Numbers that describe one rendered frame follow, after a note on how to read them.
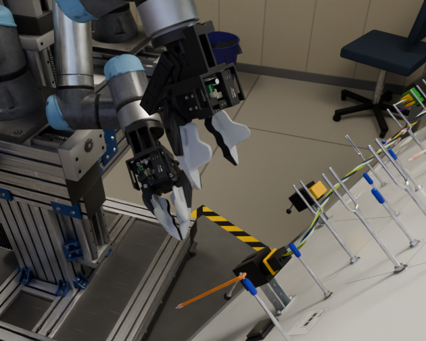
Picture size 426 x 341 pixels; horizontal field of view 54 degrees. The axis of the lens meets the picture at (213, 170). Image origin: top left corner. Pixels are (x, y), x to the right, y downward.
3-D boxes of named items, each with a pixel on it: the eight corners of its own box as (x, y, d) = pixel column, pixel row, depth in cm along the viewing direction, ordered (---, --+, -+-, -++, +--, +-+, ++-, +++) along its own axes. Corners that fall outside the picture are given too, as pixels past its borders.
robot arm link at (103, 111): (108, 107, 97) (97, 82, 86) (157, 106, 97) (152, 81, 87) (107, 139, 94) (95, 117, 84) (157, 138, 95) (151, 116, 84)
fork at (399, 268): (404, 273, 47) (326, 171, 48) (391, 276, 49) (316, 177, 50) (411, 263, 48) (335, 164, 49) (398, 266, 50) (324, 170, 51)
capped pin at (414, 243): (414, 248, 51) (370, 191, 52) (408, 248, 53) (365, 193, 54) (423, 241, 52) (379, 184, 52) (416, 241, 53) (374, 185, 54)
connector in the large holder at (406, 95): (424, 99, 108) (414, 86, 108) (416, 105, 108) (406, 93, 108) (415, 104, 114) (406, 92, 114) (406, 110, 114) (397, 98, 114)
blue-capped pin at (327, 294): (327, 293, 57) (289, 242, 58) (335, 291, 56) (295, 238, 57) (322, 300, 56) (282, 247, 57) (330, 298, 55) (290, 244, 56)
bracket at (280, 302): (287, 299, 67) (268, 273, 67) (297, 296, 65) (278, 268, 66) (272, 317, 64) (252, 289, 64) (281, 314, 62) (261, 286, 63)
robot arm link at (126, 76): (143, 70, 88) (137, 45, 80) (159, 115, 84) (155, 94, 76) (106, 81, 87) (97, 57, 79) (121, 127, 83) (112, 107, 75)
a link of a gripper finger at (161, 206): (157, 244, 69) (140, 193, 72) (168, 246, 75) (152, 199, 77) (174, 237, 69) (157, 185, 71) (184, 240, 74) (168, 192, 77)
